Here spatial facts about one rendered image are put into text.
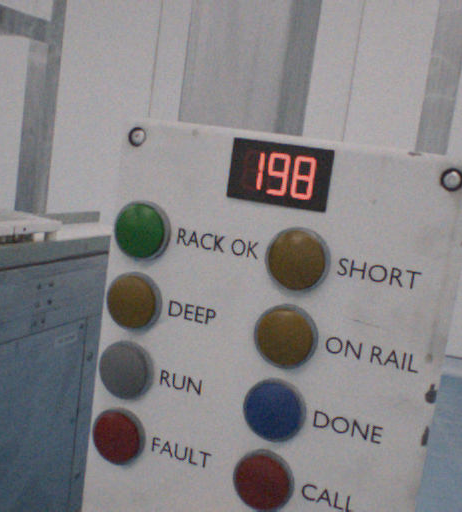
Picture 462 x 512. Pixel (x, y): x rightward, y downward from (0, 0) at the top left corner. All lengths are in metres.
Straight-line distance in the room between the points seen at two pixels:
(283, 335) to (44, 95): 1.55
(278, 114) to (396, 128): 3.70
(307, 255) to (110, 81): 4.17
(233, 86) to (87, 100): 4.12
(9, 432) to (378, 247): 1.31
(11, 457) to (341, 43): 3.14
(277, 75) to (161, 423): 0.19
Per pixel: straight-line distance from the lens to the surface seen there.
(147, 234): 0.34
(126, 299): 0.35
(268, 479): 0.34
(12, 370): 1.50
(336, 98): 4.11
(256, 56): 0.39
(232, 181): 0.33
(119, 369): 0.36
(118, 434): 0.37
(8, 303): 1.36
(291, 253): 0.31
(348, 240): 0.31
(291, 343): 0.32
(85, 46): 4.56
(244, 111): 0.39
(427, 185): 0.31
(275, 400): 0.33
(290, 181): 0.32
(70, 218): 1.95
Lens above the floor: 1.07
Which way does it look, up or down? 9 degrees down
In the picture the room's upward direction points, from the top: 8 degrees clockwise
